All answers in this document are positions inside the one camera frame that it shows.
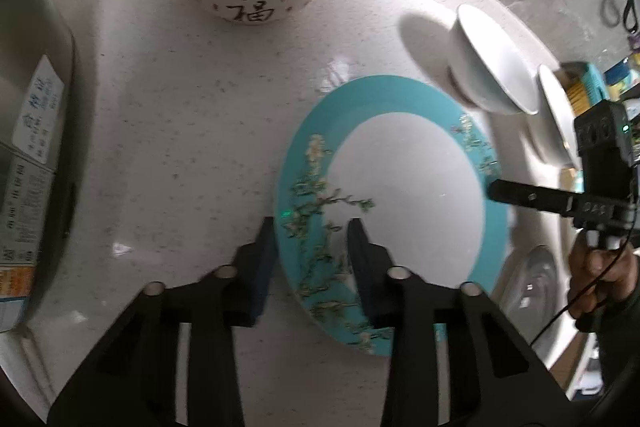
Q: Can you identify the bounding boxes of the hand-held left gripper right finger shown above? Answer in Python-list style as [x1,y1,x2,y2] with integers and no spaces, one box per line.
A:
[346,217,571,427]

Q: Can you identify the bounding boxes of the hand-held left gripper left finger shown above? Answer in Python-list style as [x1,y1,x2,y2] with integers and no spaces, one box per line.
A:
[47,216,278,427]

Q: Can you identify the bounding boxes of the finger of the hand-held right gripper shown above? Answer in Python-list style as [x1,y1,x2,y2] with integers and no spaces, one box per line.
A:
[487,179,576,218]

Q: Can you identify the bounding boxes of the teal floral plate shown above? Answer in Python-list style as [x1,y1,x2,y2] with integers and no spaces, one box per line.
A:
[274,75,510,358]

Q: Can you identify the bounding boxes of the person's right forearm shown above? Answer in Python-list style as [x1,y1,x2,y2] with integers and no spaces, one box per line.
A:
[587,287,640,398]

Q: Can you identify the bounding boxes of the person's right hand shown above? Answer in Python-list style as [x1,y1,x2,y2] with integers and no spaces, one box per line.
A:
[567,232,640,322]

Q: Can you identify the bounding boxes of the bundle of wooden chopsticks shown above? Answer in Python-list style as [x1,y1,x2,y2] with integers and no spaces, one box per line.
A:
[562,72,593,115]

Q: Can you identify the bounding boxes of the teal plastic basket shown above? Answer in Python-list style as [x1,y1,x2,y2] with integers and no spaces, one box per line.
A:
[557,61,608,118]

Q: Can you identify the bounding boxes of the colourful packets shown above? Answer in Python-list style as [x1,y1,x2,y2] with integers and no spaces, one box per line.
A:
[605,32,640,102]

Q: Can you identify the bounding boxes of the stainless steel cooker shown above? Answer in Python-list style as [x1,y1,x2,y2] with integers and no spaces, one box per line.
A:
[0,0,78,333]

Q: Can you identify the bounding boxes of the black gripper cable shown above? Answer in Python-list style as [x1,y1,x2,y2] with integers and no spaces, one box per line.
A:
[530,227,638,350]

